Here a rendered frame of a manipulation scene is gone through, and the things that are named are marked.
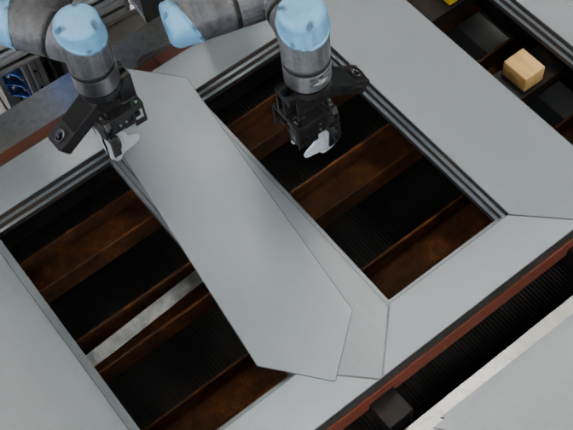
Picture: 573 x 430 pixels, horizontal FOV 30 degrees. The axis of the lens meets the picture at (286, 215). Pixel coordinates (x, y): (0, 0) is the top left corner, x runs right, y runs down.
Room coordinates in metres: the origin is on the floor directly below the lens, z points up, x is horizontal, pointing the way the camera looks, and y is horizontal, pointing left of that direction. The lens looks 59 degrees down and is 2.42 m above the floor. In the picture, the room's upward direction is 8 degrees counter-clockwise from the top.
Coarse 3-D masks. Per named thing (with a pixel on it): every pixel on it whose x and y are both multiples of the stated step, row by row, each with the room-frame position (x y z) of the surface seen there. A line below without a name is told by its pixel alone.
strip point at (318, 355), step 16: (336, 320) 0.72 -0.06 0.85; (304, 336) 0.70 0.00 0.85; (320, 336) 0.70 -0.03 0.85; (336, 336) 0.70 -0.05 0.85; (288, 352) 0.68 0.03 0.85; (304, 352) 0.68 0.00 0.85; (320, 352) 0.67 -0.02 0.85; (336, 352) 0.67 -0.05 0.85; (272, 368) 0.66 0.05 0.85; (288, 368) 0.65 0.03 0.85; (304, 368) 0.65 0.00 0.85; (320, 368) 0.65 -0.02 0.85; (336, 368) 0.64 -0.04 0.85
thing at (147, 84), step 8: (144, 72) 1.28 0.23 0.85; (152, 72) 1.28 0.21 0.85; (136, 80) 1.27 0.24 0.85; (144, 80) 1.26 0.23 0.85; (152, 80) 1.26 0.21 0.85; (160, 80) 1.26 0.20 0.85; (168, 80) 1.25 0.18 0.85; (176, 80) 1.25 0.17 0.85; (136, 88) 1.25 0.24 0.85; (144, 88) 1.24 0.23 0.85; (152, 88) 1.24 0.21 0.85; (160, 88) 1.24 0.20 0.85; (144, 96) 1.22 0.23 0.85
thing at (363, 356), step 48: (384, 96) 1.15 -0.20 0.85; (240, 144) 1.10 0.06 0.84; (432, 144) 1.04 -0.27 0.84; (48, 192) 1.05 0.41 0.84; (144, 192) 1.03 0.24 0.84; (480, 192) 0.93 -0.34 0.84; (0, 240) 0.98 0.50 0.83; (384, 336) 0.69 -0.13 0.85; (96, 384) 0.68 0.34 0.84; (384, 384) 0.62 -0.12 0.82
